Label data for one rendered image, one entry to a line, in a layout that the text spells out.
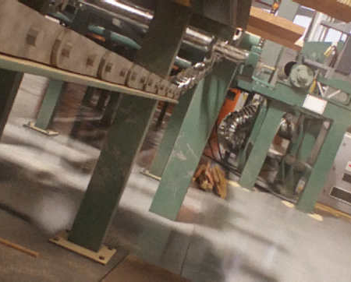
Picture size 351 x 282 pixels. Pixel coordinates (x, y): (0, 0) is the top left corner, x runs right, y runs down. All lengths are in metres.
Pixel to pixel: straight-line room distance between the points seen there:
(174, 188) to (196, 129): 0.28
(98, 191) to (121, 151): 0.14
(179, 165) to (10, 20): 2.03
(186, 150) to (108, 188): 0.81
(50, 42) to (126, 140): 1.16
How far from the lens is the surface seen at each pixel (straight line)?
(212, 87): 2.30
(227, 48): 1.97
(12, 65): 0.31
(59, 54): 0.39
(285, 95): 4.40
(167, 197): 2.34
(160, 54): 1.52
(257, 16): 1.72
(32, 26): 0.33
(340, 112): 4.52
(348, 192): 5.55
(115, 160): 1.54
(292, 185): 5.69
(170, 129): 3.21
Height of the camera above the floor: 0.54
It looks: 5 degrees down
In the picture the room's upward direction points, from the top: 22 degrees clockwise
